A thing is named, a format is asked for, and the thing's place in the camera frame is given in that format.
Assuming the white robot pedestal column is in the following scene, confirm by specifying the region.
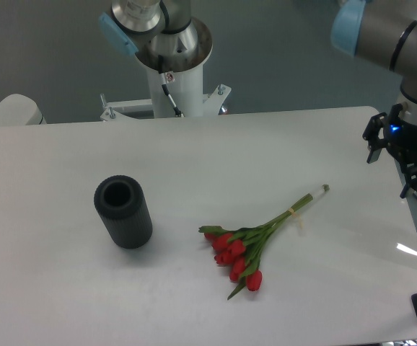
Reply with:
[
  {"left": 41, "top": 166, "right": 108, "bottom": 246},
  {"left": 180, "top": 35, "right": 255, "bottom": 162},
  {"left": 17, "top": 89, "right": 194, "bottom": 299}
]
[{"left": 136, "top": 17, "right": 213, "bottom": 118}]

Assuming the white rounded furniture corner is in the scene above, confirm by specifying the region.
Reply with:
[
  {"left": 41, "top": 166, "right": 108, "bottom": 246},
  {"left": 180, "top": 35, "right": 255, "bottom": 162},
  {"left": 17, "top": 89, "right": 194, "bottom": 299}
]
[{"left": 0, "top": 94, "right": 47, "bottom": 127}]

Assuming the black ribbed cylindrical vase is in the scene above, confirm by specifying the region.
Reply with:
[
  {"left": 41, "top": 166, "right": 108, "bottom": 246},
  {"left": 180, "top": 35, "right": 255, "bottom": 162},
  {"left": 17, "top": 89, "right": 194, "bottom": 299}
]
[{"left": 94, "top": 175, "right": 153, "bottom": 249}]

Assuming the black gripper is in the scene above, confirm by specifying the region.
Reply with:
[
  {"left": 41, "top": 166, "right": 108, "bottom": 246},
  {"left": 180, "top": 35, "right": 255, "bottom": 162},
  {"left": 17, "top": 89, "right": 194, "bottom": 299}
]
[{"left": 362, "top": 105, "right": 417, "bottom": 198}]

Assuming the white pedestal base bracket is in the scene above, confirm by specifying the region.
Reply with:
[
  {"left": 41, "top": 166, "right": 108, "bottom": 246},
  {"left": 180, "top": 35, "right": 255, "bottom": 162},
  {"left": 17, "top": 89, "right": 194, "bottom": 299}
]
[{"left": 100, "top": 84, "right": 232, "bottom": 122}]

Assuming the black cable on pedestal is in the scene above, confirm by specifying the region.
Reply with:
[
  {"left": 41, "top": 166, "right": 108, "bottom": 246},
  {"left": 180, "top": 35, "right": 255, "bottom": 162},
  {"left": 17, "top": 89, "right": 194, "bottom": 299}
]
[{"left": 157, "top": 56, "right": 185, "bottom": 118}]

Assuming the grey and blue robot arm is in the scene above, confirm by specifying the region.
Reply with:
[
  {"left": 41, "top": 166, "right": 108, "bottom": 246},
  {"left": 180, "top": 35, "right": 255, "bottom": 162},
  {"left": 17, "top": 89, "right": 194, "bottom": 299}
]
[{"left": 98, "top": 1, "right": 417, "bottom": 195}]

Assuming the red tulip bouquet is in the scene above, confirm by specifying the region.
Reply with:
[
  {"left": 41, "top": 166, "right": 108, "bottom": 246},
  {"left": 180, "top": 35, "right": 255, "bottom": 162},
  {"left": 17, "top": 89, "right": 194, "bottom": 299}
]
[{"left": 198, "top": 184, "right": 330, "bottom": 300}]

